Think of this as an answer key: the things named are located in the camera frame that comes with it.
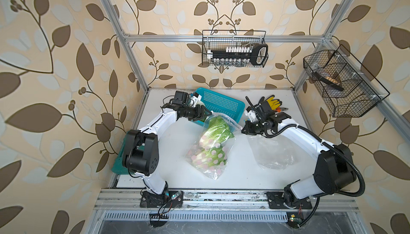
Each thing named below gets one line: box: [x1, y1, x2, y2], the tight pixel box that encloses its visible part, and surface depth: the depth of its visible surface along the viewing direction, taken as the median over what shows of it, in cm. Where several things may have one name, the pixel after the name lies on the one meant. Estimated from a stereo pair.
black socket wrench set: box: [207, 43, 269, 67], surface depth 87 cm
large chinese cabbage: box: [192, 115, 235, 167], surface depth 81 cm
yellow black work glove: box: [258, 94, 283, 111], surface depth 110 cm
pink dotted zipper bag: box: [185, 111, 243, 181], surface depth 82 cm
